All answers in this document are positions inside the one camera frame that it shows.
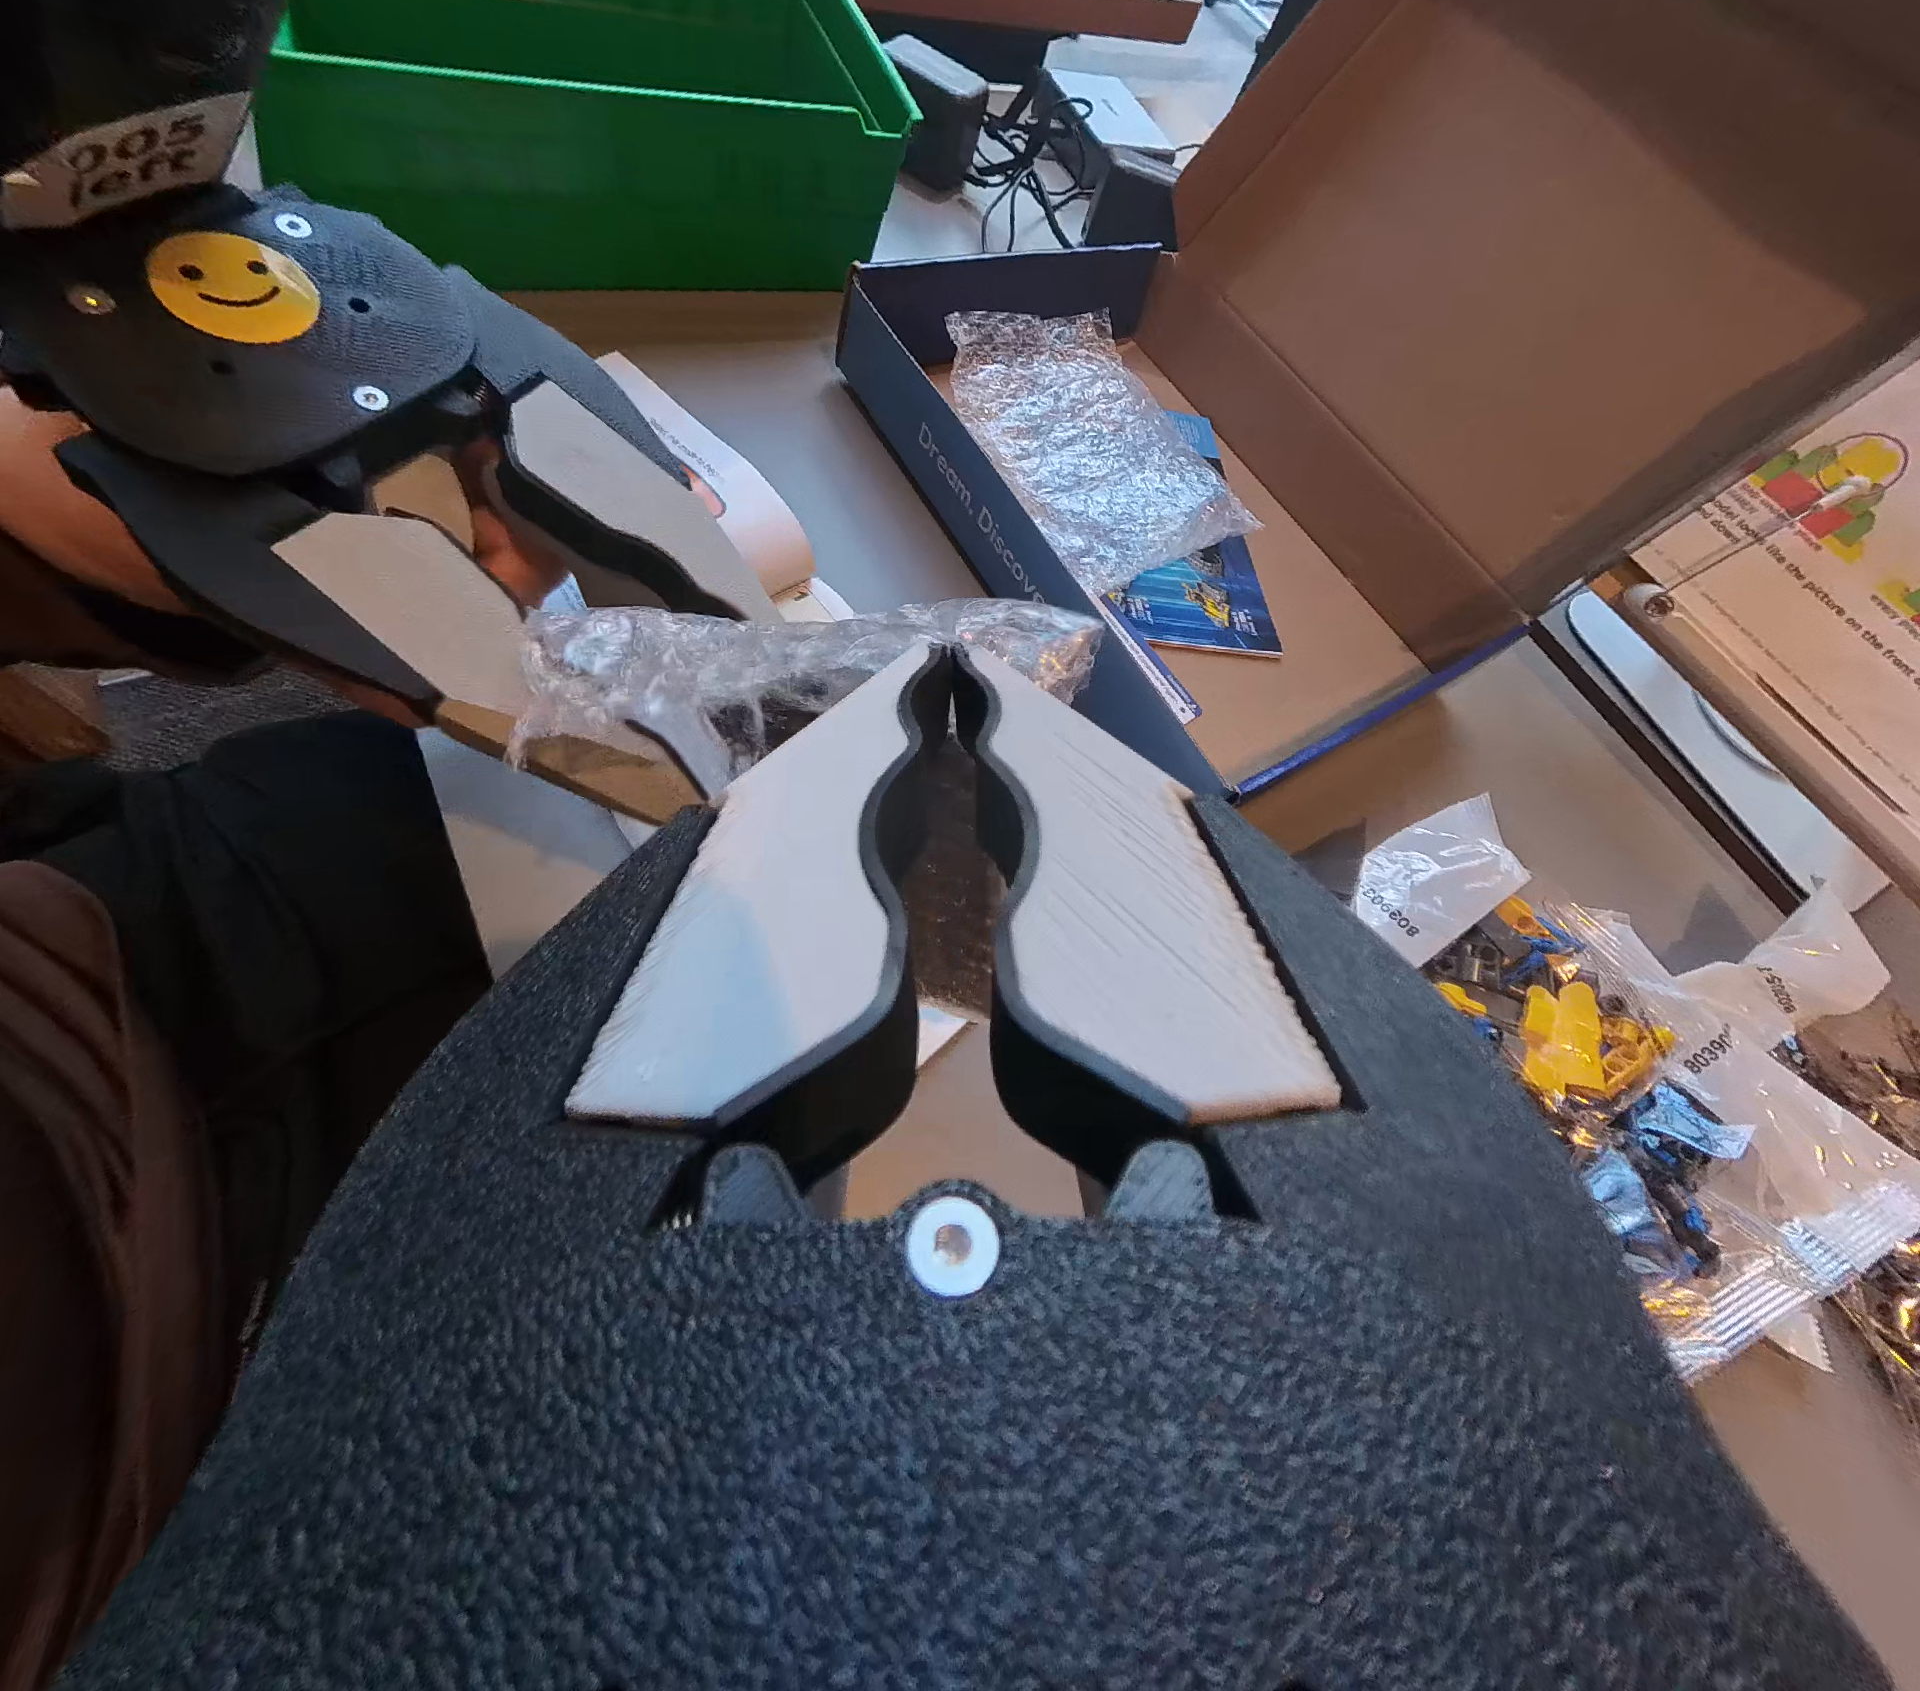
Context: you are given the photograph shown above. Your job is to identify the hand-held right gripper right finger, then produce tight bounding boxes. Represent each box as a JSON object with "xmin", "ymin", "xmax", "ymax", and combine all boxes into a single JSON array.
[{"xmin": 953, "ymin": 643, "xmax": 1344, "ymax": 1222}]

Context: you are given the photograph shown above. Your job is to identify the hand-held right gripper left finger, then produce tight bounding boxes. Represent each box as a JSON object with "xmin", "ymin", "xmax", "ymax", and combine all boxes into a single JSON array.
[{"xmin": 564, "ymin": 639, "xmax": 956, "ymax": 1189}]

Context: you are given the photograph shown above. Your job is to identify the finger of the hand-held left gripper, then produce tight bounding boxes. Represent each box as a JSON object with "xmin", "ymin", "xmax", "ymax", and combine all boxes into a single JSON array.
[
  {"xmin": 499, "ymin": 374, "xmax": 785, "ymax": 625},
  {"xmin": 270, "ymin": 506, "xmax": 713, "ymax": 825}
]

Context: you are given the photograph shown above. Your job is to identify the blue-cover instruction booklet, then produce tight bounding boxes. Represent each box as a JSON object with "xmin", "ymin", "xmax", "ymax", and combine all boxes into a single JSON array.
[{"xmin": 599, "ymin": 348, "xmax": 982, "ymax": 1072}]

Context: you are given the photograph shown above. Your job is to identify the clear bag small dark parts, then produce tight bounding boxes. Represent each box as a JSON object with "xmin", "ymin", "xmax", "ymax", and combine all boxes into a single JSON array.
[{"xmin": 512, "ymin": 595, "xmax": 1107, "ymax": 1019}]

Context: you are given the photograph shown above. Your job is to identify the clear bag grey tracks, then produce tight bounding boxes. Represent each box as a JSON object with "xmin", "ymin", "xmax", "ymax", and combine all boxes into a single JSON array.
[{"xmin": 946, "ymin": 308, "xmax": 1266, "ymax": 599}]

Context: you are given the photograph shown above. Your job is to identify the blue cardboard box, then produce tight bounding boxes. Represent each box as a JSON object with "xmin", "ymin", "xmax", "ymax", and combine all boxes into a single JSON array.
[{"xmin": 834, "ymin": 0, "xmax": 1920, "ymax": 811}]

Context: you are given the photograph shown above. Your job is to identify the person's left forearm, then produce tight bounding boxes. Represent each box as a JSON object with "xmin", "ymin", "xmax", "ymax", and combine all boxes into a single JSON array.
[{"xmin": 0, "ymin": 513, "xmax": 436, "ymax": 736}]

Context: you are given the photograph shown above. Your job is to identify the grey desk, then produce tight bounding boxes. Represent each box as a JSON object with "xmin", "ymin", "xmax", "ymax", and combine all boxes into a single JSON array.
[{"xmin": 421, "ymin": 288, "xmax": 1920, "ymax": 1691}]

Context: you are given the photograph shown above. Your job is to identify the person's left hand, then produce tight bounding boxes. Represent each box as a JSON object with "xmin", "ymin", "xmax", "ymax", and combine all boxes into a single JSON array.
[{"xmin": 371, "ymin": 444, "xmax": 581, "ymax": 612}]

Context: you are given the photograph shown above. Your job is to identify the thin blue printed leaflet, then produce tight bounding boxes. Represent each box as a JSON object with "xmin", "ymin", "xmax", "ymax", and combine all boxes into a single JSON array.
[{"xmin": 1097, "ymin": 416, "xmax": 1287, "ymax": 666}]

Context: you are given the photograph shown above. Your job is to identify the clear bag yellow blue parts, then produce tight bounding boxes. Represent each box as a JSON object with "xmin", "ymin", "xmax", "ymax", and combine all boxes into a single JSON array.
[{"xmin": 1358, "ymin": 798, "xmax": 1920, "ymax": 1388}]

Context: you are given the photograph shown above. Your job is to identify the black electronic device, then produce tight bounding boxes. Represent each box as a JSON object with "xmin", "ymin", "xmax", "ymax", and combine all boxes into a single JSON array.
[{"xmin": 885, "ymin": 38, "xmax": 997, "ymax": 194}]

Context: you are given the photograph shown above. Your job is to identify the small black box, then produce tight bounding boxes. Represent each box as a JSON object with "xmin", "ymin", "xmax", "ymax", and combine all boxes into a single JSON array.
[{"xmin": 1083, "ymin": 146, "xmax": 1183, "ymax": 254}]

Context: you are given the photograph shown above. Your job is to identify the white flat adapter box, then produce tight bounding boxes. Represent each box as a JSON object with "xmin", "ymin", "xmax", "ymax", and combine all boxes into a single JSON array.
[{"xmin": 1036, "ymin": 68, "xmax": 1175, "ymax": 158}]

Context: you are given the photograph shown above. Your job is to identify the white printed poster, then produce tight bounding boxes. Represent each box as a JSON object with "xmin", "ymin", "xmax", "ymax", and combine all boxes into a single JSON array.
[{"xmin": 1628, "ymin": 362, "xmax": 1920, "ymax": 811}]

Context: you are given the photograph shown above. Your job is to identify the black cable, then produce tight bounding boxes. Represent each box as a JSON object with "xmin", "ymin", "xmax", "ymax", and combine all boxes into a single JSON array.
[{"xmin": 968, "ymin": 92, "xmax": 1116, "ymax": 257}]

